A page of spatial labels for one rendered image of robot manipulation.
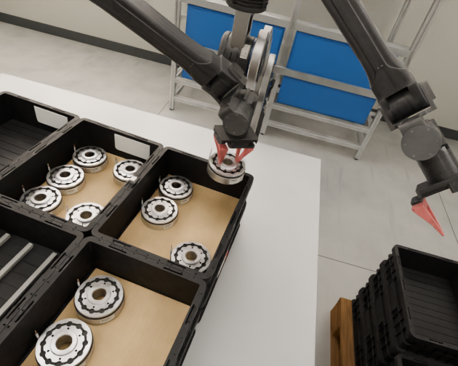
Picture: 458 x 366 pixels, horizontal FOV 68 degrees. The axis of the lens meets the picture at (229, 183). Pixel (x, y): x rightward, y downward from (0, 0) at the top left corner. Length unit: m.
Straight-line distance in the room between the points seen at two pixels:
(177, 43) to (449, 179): 0.56
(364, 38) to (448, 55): 3.16
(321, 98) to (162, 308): 2.26
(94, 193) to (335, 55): 2.05
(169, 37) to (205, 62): 0.09
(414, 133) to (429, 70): 3.18
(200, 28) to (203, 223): 1.98
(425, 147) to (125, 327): 0.68
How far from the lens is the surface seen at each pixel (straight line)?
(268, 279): 1.09
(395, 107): 0.69
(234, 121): 0.74
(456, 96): 3.98
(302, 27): 2.63
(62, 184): 1.08
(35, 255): 0.97
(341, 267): 2.18
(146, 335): 0.82
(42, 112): 1.32
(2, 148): 1.31
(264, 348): 0.99
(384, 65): 0.66
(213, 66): 0.76
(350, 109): 2.86
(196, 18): 2.76
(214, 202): 1.07
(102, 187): 1.10
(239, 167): 0.93
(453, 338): 1.58
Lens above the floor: 1.58
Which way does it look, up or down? 41 degrees down
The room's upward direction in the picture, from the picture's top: 13 degrees clockwise
